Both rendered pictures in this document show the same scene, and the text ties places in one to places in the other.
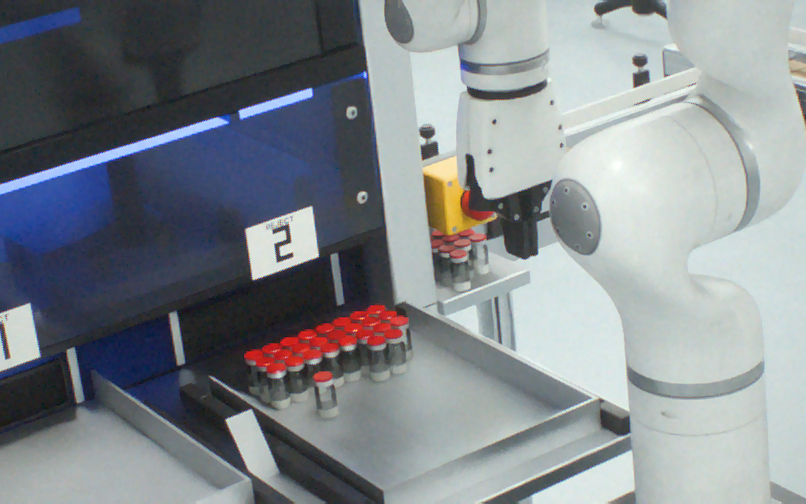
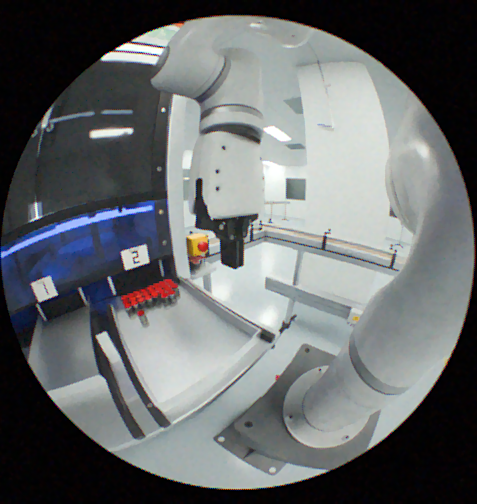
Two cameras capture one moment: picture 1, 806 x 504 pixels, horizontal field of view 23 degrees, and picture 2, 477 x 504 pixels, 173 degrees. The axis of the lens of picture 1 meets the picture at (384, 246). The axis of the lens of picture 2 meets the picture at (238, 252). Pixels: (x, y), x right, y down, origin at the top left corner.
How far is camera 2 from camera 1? 172 cm
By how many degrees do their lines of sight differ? 16
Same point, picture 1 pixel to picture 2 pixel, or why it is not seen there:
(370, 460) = (156, 359)
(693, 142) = not seen: outside the picture
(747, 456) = not seen: hidden behind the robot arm
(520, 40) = (251, 95)
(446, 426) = (190, 338)
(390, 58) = (176, 196)
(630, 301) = not seen: outside the picture
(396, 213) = (176, 248)
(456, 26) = (206, 56)
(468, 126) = (200, 154)
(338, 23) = (159, 181)
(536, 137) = (251, 175)
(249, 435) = (106, 343)
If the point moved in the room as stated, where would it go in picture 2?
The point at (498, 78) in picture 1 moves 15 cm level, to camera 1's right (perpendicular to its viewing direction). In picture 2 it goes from (231, 113) to (332, 141)
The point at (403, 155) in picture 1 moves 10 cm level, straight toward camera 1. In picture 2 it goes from (179, 229) to (176, 236)
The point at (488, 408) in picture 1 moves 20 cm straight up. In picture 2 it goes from (208, 327) to (198, 251)
